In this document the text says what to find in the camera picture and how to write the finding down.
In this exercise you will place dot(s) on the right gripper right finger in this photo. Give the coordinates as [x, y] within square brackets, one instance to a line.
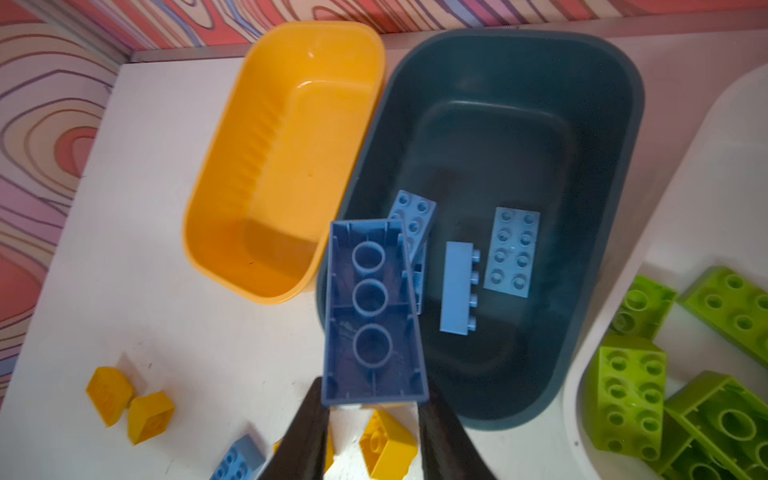
[446, 450]

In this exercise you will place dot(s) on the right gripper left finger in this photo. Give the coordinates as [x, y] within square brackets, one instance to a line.
[302, 453]

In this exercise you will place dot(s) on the large blue lego brick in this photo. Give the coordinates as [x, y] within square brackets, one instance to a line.
[373, 347]

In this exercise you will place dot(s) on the yellow sloped lego piece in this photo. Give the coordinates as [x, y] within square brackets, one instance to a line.
[149, 416]

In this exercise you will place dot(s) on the green lego brick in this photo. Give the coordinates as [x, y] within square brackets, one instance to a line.
[623, 397]
[714, 428]
[643, 308]
[732, 305]

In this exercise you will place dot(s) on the yellow lego cube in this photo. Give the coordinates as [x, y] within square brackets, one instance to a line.
[330, 450]

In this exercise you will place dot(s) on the small blue lego brick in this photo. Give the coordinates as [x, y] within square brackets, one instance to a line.
[243, 461]

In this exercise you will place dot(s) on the yellow small lego brick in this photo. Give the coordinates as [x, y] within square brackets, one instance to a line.
[388, 448]

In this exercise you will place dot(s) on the yellow plastic bin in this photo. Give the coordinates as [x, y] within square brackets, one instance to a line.
[275, 174]

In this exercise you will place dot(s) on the white plastic bin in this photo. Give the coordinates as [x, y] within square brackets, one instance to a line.
[667, 376]

